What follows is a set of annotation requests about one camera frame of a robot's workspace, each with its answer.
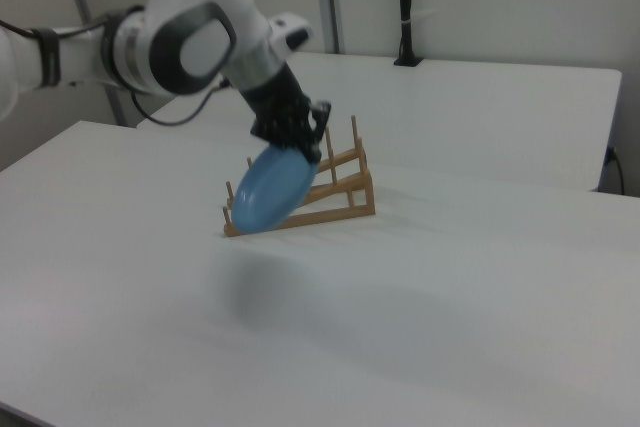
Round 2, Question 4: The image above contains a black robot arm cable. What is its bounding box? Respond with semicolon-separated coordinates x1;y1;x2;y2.
129;77;232;128

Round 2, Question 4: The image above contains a black cable at wall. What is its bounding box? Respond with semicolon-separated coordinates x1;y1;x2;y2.
606;146;627;194

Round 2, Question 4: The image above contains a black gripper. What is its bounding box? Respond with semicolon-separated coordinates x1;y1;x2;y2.
238;63;333;164

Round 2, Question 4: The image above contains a blue round plate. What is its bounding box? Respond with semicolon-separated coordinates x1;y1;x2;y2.
234;144;319;236

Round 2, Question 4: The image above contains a black pole with base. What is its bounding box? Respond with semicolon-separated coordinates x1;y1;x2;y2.
393;0;425;68

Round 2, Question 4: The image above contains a wooden plate rack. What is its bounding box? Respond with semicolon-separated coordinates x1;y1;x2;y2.
221;115;376;239

